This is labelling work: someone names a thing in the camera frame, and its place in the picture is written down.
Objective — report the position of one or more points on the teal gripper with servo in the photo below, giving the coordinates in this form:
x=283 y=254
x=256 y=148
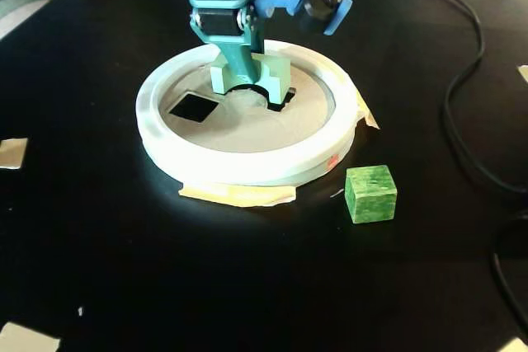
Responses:
x=218 y=21

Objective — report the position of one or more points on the light green U shape block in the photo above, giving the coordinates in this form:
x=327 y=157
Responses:
x=281 y=76

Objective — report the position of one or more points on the white round shape sorter lid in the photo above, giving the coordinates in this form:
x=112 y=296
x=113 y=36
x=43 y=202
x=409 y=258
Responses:
x=247 y=162

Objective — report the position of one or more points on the long beige masking tape strip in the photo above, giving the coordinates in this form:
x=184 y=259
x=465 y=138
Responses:
x=239 y=196

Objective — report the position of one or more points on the short beige masking tape strip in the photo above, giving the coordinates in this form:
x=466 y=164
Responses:
x=368 y=115

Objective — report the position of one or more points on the green wooden cube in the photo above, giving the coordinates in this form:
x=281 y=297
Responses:
x=371 y=199

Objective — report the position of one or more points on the square beige tape piece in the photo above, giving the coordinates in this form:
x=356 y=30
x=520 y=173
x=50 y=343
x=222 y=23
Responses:
x=12 y=153

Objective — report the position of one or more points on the small beige tape piece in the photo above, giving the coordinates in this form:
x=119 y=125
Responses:
x=524 y=73

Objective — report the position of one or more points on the large beige tape piece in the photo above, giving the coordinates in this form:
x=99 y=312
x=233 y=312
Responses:
x=24 y=339

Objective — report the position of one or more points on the beige tape corner piece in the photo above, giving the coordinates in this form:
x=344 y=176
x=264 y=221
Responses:
x=520 y=345

